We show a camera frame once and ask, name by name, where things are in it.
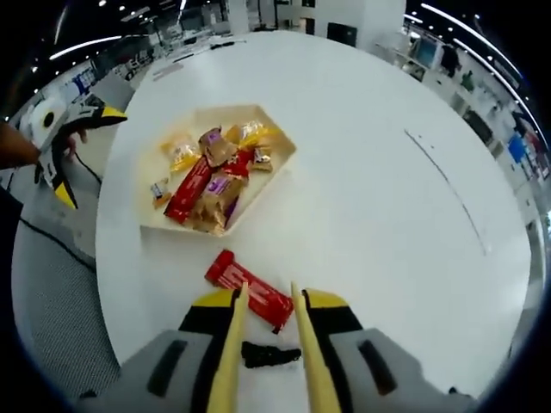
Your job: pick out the white notice board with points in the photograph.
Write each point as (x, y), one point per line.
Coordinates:
(79, 84)

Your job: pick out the black cabinet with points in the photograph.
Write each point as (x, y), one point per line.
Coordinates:
(342, 33)

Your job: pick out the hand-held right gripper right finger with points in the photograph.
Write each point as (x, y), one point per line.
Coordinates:
(370, 370)

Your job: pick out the grey office chair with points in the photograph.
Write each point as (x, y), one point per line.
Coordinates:
(112, 86)

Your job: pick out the white counter cabinets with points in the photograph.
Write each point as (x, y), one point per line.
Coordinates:
(482, 112)

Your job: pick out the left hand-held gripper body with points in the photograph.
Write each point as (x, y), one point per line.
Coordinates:
(41, 112)

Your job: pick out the small orange food packet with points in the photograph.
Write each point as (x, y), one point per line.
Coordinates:
(262, 160)
(160, 194)

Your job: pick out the glass door cabinet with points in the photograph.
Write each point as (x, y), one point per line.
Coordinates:
(426, 51)

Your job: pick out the slim white pillar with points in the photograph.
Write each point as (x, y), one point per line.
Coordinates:
(239, 15)

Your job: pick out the wide white pillar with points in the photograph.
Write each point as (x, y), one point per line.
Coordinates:
(379, 21)

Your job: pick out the beige hexagonal container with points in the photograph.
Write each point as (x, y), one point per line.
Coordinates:
(202, 120)

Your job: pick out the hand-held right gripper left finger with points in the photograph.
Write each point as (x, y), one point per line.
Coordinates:
(172, 370)

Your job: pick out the small black packet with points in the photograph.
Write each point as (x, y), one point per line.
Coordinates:
(269, 355)

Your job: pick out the black tool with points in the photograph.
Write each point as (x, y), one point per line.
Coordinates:
(226, 44)

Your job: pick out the yellow food packet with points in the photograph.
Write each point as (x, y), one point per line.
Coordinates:
(178, 150)
(258, 133)

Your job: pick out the small red food packet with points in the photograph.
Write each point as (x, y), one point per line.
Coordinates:
(234, 165)

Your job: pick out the person's left hand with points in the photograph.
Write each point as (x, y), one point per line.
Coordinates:
(79, 135)

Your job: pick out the beige food tongs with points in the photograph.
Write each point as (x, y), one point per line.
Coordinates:
(232, 344)

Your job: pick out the blue box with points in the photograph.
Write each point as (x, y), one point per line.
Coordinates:
(515, 148)

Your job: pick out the white mesh office chair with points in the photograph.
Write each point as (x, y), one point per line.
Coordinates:
(51, 310)

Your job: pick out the brown purple food packet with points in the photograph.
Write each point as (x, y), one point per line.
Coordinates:
(217, 146)
(219, 198)

